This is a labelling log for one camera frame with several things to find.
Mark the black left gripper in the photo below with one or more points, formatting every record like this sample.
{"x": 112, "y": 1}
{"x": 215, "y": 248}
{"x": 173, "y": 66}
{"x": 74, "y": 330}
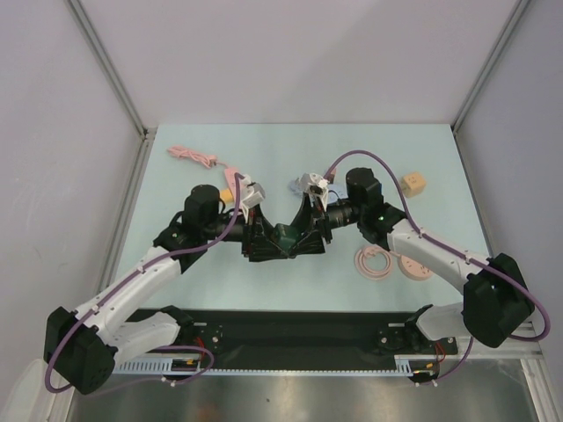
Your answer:
{"x": 254, "y": 243}

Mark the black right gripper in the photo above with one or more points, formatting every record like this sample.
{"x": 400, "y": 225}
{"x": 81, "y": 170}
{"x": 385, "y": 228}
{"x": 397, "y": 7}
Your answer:
{"x": 321, "y": 226}

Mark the dark green cube socket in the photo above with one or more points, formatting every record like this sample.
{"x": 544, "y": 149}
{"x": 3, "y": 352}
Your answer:
{"x": 285, "y": 236}

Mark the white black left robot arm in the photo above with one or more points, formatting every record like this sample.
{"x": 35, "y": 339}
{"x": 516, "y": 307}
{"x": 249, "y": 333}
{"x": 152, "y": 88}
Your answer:
{"x": 84, "y": 345}

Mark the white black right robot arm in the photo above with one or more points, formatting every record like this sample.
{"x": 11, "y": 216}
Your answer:
{"x": 495, "y": 298}

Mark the yellow plug adapter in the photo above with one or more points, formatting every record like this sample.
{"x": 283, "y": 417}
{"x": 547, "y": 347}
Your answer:
{"x": 227, "y": 196}

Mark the light blue round socket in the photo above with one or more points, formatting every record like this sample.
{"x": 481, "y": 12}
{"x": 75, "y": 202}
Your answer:
{"x": 336, "y": 192}

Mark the pink power strip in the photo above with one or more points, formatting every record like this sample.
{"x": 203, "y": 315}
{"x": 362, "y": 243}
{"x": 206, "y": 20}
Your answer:
{"x": 230, "y": 176}

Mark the pink round socket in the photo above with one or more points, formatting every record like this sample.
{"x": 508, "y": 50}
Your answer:
{"x": 413, "y": 270}

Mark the beige cube socket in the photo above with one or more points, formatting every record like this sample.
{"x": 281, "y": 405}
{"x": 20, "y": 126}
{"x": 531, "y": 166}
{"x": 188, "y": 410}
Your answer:
{"x": 413, "y": 184}

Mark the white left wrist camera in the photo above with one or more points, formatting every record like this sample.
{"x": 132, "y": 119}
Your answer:
{"x": 251, "y": 195}

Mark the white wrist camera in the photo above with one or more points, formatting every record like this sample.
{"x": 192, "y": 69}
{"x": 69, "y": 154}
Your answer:
{"x": 317, "y": 188}
{"x": 251, "y": 195}

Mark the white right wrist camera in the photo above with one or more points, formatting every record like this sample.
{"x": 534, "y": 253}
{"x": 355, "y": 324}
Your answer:
{"x": 317, "y": 188}

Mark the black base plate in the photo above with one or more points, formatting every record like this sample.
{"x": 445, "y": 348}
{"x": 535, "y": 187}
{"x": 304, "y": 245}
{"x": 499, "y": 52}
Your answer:
{"x": 298, "y": 335}

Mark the aluminium frame rail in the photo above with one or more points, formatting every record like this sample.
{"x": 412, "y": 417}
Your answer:
{"x": 509, "y": 349}

